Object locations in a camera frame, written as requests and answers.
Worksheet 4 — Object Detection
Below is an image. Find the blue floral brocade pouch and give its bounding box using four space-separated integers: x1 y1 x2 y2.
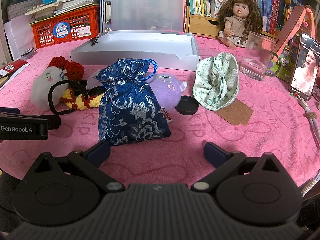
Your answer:
96 59 171 146

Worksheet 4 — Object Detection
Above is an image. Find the white fluffy plush toy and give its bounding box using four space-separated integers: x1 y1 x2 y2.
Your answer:
31 66 68 111

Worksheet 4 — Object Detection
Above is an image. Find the black round lid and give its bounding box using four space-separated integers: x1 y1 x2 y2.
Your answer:
175 95 199 115

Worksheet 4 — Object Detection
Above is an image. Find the black hair tie loop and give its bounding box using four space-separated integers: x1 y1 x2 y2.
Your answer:
48 80 89 116

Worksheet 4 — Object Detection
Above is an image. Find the green floral fabric cap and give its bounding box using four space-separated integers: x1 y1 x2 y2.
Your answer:
192 52 239 111

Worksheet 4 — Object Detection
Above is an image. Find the purple fluffy plush toy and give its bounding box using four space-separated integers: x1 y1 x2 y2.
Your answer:
146 74 188 112

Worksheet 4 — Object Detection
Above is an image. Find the brown cardboard piece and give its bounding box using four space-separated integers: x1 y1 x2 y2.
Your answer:
215 99 253 126

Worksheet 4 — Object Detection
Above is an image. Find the red card packet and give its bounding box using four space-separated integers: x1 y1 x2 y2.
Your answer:
0 59 28 77

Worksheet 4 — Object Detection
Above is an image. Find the smartphone showing video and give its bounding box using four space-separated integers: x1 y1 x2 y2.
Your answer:
289 33 319 101

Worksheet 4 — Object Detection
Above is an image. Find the black binder clip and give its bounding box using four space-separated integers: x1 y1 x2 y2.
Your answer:
90 35 99 46

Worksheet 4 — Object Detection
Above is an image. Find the red plastic crate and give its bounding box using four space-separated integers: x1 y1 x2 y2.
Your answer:
31 5 100 49

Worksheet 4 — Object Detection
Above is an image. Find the silver shallow box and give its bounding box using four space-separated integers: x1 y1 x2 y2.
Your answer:
69 30 200 71

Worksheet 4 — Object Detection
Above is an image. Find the pink triangular stand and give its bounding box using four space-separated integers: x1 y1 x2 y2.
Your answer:
273 5 317 56

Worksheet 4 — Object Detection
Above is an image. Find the wooden drawer organizer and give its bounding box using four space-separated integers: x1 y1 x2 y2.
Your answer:
185 4 279 40

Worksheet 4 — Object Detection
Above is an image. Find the brown haired baby doll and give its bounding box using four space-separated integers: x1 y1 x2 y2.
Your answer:
218 0 263 50

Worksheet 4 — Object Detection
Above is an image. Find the translucent clipboard folder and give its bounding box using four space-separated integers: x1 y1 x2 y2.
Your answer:
100 0 185 33

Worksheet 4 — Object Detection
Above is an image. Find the white charging cable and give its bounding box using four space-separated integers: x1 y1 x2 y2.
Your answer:
291 93 320 197

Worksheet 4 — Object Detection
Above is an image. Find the glass mug green handle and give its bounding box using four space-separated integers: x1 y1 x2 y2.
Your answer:
239 31 282 81

